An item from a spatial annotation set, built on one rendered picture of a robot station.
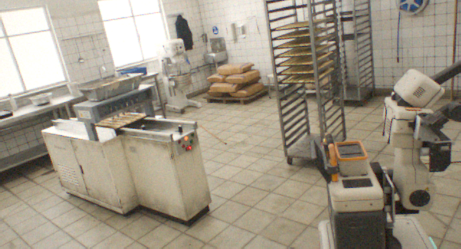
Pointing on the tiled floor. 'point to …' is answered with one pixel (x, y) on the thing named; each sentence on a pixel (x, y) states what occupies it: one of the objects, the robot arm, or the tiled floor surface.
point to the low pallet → (237, 98)
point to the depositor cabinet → (94, 168)
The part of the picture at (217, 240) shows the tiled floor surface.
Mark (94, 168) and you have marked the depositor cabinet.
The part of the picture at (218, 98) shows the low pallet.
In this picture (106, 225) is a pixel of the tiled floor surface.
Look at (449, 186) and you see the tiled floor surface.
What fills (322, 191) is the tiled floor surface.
